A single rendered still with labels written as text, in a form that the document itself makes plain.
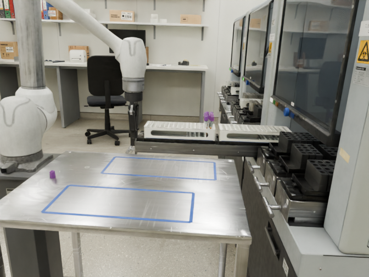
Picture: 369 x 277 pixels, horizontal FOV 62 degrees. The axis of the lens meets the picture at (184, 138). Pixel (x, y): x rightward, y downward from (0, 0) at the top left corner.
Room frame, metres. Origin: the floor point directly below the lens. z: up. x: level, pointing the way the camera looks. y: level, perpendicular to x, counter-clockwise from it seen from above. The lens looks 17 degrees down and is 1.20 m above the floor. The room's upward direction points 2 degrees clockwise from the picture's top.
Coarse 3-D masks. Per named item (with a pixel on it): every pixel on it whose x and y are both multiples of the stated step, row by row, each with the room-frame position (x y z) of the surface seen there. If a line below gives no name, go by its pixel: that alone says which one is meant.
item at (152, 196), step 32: (64, 160) 0.93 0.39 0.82; (96, 160) 0.94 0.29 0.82; (128, 160) 0.95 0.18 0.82; (160, 160) 0.96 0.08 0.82; (192, 160) 0.96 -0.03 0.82; (224, 160) 0.97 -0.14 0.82; (32, 192) 0.70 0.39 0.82; (64, 192) 0.71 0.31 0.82; (96, 192) 0.72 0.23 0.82; (128, 192) 0.72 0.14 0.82; (160, 192) 0.73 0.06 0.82; (192, 192) 0.73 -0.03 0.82; (224, 192) 0.74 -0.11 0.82; (0, 224) 0.58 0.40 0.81; (32, 224) 0.57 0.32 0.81; (64, 224) 0.57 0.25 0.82; (96, 224) 0.57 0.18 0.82; (128, 224) 0.57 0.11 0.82; (160, 224) 0.58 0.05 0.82; (192, 224) 0.58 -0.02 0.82; (224, 224) 0.59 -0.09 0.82; (0, 256) 0.60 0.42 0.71; (224, 256) 0.96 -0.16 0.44
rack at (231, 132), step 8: (224, 128) 1.25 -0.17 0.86; (232, 128) 1.25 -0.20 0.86; (240, 128) 1.25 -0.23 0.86; (248, 128) 1.25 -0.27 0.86; (256, 128) 1.25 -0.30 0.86; (264, 128) 1.26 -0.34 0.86; (272, 128) 1.26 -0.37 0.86; (280, 128) 1.26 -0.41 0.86; (224, 136) 1.21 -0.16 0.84; (232, 136) 1.30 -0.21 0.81; (240, 136) 1.30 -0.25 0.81; (248, 136) 1.30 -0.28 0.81; (256, 136) 1.30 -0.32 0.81; (264, 136) 1.26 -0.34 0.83; (272, 136) 1.26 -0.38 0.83
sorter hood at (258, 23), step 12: (252, 12) 2.09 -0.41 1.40; (264, 12) 1.70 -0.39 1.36; (252, 24) 2.03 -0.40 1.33; (264, 24) 1.67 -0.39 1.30; (252, 36) 1.99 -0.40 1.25; (264, 36) 1.64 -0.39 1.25; (252, 48) 1.95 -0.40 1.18; (264, 48) 1.59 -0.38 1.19; (252, 60) 1.91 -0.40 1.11; (264, 60) 1.58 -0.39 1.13; (252, 72) 1.87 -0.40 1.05; (252, 84) 1.77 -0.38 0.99
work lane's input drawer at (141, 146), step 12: (144, 144) 1.20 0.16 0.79; (156, 144) 1.20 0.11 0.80; (168, 144) 1.20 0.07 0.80; (180, 144) 1.20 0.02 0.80; (192, 144) 1.20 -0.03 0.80; (204, 144) 1.19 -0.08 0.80; (216, 144) 1.20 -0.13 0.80; (228, 144) 1.20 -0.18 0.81; (240, 144) 1.20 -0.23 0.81; (252, 144) 1.20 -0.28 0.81; (264, 144) 1.20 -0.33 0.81; (240, 156) 1.19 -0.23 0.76; (252, 156) 1.19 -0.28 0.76
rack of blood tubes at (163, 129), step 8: (144, 128) 1.22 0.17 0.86; (152, 128) 1.22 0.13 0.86; (160, 128) 1.22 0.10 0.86; (168, 128) 1.21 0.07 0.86; (176, 128) 1.21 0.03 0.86; (184, 128) 1.21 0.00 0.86; (192, 128) 1.22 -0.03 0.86; (200, 128) 1.23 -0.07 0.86; (208, 128) 1.22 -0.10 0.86; (144, 136) 1.22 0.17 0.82; (152, 136) 1.22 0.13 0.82; (160, 136) 1.22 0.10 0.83; (168, 136) 1.21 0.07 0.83; (176, 136) 1.21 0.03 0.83; (184, 136) 1.28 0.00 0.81; (192, 136) 1.23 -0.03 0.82; (200, 136) 1.23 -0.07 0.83; (208, 136) 1.21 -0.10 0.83
